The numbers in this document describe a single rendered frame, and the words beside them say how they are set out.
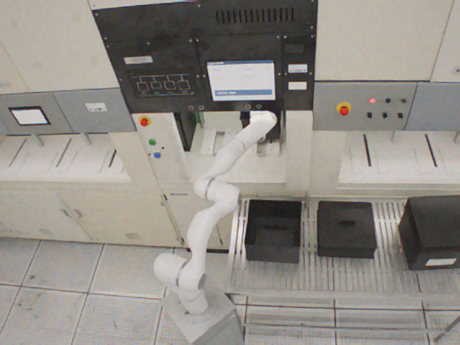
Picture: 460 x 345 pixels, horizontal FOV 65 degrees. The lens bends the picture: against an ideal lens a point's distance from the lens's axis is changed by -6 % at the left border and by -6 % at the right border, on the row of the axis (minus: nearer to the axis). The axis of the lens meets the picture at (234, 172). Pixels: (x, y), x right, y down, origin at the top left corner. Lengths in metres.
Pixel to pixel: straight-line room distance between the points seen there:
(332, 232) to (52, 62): 1.58
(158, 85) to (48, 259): 2.07
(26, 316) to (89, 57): 2.12
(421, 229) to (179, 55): 1.35
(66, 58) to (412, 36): 1.46
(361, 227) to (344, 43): 0.94
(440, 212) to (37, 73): 2.04
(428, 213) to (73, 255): 2.60
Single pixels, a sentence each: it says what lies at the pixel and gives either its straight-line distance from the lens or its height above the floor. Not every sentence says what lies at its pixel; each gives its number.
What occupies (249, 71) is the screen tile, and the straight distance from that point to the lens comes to 1.66.
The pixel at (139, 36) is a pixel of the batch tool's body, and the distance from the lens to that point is 1.67.
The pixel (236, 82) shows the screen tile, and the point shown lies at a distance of 1.70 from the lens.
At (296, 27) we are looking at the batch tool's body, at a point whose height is 1.82.
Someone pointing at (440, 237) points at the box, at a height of 1.01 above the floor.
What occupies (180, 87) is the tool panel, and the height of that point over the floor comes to 1.55.
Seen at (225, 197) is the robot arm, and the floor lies 1.26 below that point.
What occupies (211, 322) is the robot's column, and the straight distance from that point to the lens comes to 1.94.
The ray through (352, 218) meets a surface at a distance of 2.08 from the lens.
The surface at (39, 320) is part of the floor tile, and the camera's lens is 3.22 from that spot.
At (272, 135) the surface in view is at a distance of 2.28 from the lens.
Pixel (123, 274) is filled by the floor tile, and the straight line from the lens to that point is 3.07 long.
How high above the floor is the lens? 2.57
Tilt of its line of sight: 49 degrees down
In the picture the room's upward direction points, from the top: 9 degrees counter-clockwise
